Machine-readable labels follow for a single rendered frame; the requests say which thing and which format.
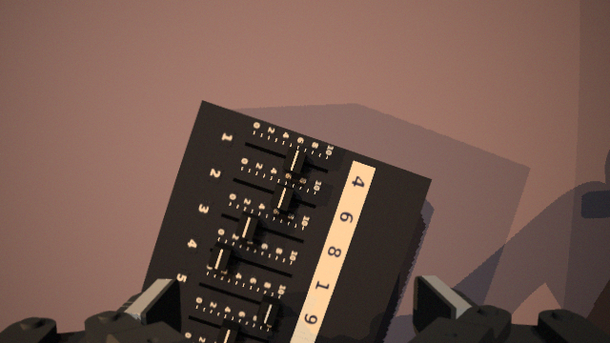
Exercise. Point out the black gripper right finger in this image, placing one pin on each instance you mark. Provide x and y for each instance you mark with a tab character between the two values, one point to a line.
489	324

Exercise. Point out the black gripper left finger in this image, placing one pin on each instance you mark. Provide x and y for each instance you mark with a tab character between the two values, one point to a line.
160	303

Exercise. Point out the black lighting desk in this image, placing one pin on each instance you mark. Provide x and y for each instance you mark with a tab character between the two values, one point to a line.
319	245

